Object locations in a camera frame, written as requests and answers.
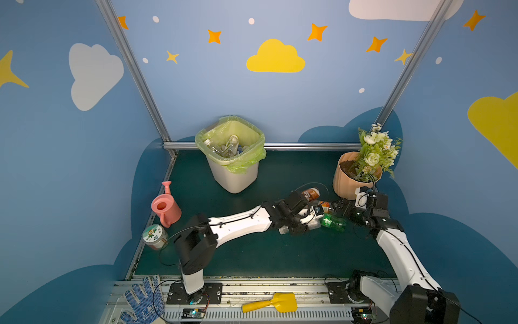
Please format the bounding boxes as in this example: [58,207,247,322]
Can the orange label bottle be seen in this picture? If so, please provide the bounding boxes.
[318,201,336,215]

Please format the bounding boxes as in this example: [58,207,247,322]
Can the clear bottle white label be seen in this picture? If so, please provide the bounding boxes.
[279,225,290,235]

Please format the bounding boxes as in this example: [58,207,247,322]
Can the green plastic bottle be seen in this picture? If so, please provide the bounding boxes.
[320,213,347,232]

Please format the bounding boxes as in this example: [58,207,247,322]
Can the lime label jar bottle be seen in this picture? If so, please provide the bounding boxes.
[222,134,240,158]

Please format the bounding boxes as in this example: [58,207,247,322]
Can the clear bottle white cap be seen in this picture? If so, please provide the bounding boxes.
[204,139,222,156]

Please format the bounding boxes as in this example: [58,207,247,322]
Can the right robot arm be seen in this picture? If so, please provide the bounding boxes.
[330,192,461,323]

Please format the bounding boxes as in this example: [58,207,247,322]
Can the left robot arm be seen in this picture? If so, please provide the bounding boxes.
[173,191,324,296]

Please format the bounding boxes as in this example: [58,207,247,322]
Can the white trash bin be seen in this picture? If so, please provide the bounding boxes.
[207,158,259,194]

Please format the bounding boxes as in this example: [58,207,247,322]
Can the green plastic bin liner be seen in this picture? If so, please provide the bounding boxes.
[195,116,267,174]

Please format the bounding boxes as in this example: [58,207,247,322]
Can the white artificial flowers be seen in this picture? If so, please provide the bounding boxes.
[352,123,403,182]

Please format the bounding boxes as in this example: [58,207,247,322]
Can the yellow plastic shovel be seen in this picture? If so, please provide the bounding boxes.
[241,292,298,313]

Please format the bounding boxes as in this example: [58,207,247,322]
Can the right controller board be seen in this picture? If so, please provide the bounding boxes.
[352,308,376,324]

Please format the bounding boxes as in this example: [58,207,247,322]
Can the controller board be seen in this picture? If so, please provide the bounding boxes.
[182,309,206,320]
[352,308,376,324]

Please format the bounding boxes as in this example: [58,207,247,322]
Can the pink watering can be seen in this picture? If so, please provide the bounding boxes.
[151,181,182,228]

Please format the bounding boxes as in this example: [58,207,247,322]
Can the green round tin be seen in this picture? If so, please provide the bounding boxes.
[142,224,169,251]

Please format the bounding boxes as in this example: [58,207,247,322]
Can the left controller board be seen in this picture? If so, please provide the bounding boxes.
[182,309,206,320]

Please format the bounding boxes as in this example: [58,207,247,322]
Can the blue dotted work glove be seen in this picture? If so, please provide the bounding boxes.
[120,275,166,324]

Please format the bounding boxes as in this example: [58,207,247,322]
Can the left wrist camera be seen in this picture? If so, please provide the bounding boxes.
[301,215,322,231]

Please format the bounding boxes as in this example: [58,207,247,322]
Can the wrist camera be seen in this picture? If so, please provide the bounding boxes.
[301,215,322,231]
[355,188,368,209]

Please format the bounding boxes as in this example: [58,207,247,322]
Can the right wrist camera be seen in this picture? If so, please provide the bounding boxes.
[355,188,368,209]

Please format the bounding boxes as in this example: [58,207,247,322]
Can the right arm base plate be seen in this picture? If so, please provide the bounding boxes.
[325,281,384,304]

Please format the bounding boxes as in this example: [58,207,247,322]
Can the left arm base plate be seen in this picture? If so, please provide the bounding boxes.
[166,282,223,305]

